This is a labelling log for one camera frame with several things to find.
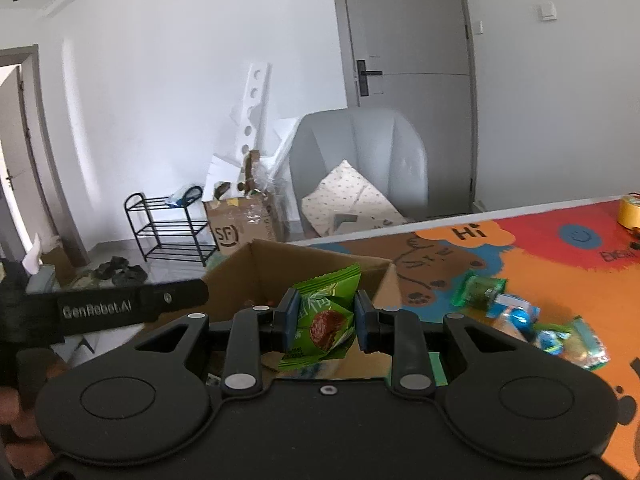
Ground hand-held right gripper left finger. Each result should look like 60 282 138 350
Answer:
134 287 302 397

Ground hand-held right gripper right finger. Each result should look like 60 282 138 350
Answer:
354 289 521 397

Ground green date snack packet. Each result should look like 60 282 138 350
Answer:
277 264 362 372

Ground clear green snack packet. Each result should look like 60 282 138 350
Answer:
450 271 507 311

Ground person's left hand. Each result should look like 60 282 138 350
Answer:
0 360 68 471

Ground dark shoe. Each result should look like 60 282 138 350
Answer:
94 256 128 281
114 265 148 287

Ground black shoe rack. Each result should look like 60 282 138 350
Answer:
124 186 218 267

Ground brown cardboard box with logo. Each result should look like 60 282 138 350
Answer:
202 195 283 256

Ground dotted cushion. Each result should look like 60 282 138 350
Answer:
301 160 408 238

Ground blue item on rack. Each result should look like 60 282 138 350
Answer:
167 187 201 207

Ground blue snack packet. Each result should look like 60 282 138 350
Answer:
489 294 541 335

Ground white foam block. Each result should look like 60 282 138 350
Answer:
207 152 246 196

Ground white foam sheets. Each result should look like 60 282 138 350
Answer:
272 117 301 171

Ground grey chair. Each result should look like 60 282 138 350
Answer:
287 106 430 238

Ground blue-green snack packet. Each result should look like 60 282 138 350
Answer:
532 322 571 356

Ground colourful cartoon table mat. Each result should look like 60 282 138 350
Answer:
340 199 640 463

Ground white foam board with holes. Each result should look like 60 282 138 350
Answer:
235 61 273 161

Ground teal cake packet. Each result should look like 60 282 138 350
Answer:
560 316 611 372

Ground yellow tape roll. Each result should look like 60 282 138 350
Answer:
619 194 640 228

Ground grey door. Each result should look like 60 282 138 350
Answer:
330 0 476 211

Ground grey door frame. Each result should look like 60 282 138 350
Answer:
0 45 91 267

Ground black door handle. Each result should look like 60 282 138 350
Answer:
355 60 385 97

